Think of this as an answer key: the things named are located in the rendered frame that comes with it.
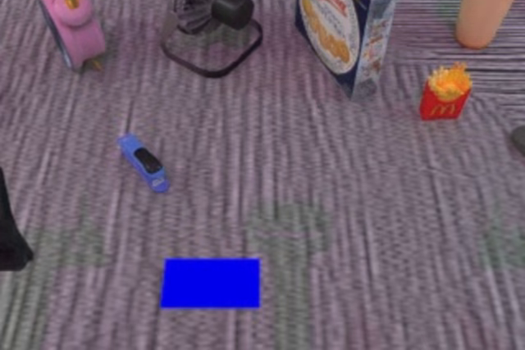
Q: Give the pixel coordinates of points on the blue rectangle card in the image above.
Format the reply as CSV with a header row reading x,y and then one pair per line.
x,y
210,283

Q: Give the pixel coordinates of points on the blue toy car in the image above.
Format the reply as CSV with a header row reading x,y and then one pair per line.
x,y
144,162

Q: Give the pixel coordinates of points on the pink alarm clock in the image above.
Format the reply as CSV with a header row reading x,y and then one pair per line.
x,y
71,22

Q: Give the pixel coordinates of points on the black desk fan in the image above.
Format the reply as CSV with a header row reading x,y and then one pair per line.
x,y
205,10

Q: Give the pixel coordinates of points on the Danisa cookie box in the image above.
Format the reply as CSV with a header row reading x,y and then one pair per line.
x,y
340,26

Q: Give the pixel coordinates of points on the red french fries box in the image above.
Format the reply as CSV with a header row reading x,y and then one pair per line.
x,y
444,98

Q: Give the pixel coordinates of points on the orange drink cup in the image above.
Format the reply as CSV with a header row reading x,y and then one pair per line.
x,y
486,1

